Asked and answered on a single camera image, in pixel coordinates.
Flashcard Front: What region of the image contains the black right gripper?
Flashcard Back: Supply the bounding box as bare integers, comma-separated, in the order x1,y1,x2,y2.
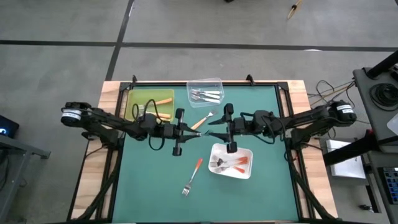
207,103,254,154

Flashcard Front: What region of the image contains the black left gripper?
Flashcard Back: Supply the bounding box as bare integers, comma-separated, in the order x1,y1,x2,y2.
163,108,203,157

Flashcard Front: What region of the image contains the white plastic bin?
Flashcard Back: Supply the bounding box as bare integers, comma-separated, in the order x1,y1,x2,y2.
207,142,254,180

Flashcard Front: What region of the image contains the translucent yellow plastic bin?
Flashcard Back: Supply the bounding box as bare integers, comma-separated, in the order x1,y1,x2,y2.
124,88,175,123

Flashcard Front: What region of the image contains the clear plastic bin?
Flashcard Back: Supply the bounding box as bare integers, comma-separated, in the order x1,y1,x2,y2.
186,77,225,109

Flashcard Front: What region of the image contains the black cart strut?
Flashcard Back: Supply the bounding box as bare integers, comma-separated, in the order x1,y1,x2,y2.
322,132,379,167

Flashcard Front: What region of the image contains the white flat box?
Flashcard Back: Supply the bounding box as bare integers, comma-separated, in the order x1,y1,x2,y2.
325,139,367,180

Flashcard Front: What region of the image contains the grey equipment cart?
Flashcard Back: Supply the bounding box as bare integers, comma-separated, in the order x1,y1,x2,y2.
353,67,398,215

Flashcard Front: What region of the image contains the grey side table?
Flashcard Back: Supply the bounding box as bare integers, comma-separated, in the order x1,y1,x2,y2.
0,133,52,223

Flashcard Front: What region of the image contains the black tube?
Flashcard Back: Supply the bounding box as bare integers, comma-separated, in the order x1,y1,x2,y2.
366,49,398,79

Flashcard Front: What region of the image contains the keypad with coloured buttons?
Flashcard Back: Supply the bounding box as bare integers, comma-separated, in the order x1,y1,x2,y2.
381,167,398,197

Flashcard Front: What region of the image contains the black device with blue light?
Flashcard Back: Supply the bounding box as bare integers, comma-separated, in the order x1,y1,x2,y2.
0,114,20,139

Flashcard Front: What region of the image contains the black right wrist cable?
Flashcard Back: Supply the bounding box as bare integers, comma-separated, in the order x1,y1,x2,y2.
239,111,276,146

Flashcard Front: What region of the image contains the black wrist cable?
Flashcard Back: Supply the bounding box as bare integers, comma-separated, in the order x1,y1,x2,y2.
131,98,165,152
239,111,276,146

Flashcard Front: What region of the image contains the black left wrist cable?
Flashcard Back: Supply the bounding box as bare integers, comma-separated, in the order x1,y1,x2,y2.
131,98,165,152

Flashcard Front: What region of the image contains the black table frame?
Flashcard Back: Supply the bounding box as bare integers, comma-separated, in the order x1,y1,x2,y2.
67,80,340,224

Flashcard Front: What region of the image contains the yellow cable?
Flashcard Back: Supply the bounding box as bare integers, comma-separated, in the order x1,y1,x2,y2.
310,81,356,106

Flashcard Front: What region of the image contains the yellow-handled tool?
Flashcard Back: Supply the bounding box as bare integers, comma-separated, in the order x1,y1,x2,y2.
286,0,304,20

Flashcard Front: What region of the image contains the coiled black cable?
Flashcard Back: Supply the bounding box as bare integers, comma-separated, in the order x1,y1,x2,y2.
369,83,398,112

